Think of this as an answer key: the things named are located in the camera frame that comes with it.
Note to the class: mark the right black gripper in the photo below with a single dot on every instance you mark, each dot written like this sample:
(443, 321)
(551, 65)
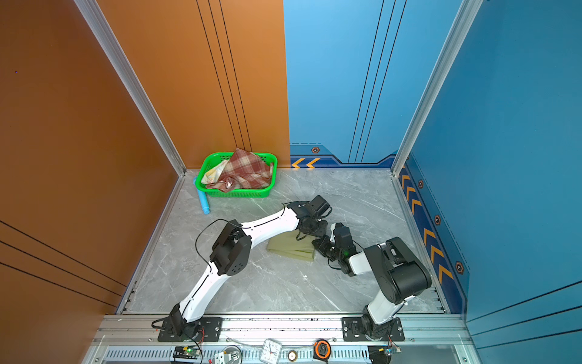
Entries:
(321, 249)

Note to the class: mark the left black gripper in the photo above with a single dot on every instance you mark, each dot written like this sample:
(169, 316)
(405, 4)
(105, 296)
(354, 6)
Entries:
(323, 231)

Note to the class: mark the olive green skirt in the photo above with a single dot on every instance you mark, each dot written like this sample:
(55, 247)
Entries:
(288, 245)

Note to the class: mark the red plaid skirt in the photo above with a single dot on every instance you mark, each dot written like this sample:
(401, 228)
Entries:
(244, 171)

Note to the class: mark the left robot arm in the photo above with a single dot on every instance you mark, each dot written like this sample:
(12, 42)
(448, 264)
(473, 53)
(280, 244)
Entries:
(231, 250)

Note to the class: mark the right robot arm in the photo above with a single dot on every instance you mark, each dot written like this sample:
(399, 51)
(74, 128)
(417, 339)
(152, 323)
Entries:
(399, 274)

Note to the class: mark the green plastic basket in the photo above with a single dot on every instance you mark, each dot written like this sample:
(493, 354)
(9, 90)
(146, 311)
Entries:
(215, 158)

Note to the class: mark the orange black tape measure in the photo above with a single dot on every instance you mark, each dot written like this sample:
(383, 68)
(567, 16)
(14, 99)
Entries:
(322, 350)

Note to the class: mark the cream yellow cloth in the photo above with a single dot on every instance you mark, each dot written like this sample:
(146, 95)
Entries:
(213, 175)

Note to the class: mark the light blue tube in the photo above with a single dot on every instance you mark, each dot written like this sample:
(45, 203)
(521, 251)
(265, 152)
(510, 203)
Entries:
(203, 199)

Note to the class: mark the small tape roll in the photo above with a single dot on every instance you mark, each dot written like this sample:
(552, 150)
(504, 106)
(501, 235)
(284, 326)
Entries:
(292, 356)

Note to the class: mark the white square clock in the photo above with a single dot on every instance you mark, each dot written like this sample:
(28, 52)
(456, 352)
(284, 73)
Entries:
(271, 352)

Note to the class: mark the right small circuit board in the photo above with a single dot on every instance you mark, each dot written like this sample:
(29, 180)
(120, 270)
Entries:
(391, 350)

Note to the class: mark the white power plug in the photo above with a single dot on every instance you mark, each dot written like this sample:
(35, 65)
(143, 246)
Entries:
(221, 358)

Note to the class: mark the green circuit board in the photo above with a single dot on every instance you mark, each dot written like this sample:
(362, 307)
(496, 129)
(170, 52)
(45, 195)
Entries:
(187, 354)

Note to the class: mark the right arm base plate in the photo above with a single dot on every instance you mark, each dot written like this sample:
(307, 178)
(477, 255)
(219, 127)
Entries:
(364, 329)

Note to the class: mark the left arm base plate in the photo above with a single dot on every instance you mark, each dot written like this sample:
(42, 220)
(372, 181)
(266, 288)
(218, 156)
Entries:
(205, 330)

